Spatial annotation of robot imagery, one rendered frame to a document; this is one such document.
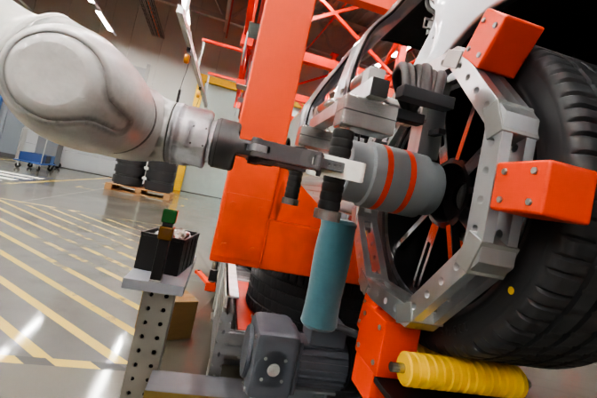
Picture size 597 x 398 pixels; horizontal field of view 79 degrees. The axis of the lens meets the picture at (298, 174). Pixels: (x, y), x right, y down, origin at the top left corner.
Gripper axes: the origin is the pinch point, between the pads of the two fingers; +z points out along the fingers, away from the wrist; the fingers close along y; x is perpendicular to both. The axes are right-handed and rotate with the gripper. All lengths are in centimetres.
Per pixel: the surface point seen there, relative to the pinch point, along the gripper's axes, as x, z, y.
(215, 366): -68, -7, -70
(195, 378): -70, -13, -66
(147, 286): -40, -32, -53
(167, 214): -19, -31, -53
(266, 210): -13, -3, -60
